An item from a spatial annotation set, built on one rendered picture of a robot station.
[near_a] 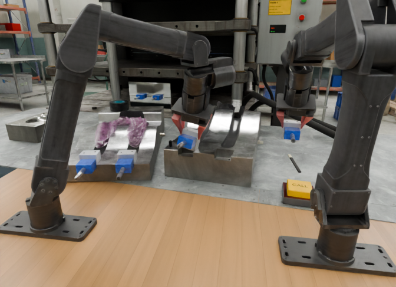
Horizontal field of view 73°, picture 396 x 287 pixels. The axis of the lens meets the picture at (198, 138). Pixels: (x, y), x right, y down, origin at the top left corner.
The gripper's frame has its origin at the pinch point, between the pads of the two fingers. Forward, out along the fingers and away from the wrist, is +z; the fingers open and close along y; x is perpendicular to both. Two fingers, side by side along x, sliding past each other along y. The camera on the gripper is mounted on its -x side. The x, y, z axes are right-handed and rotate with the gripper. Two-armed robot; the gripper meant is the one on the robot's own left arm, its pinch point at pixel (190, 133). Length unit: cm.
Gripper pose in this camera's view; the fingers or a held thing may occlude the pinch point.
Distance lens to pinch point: 77.5
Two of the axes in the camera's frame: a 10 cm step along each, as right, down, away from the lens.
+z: -0.8, 7.4, 6.6
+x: -3.2, 6.1, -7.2
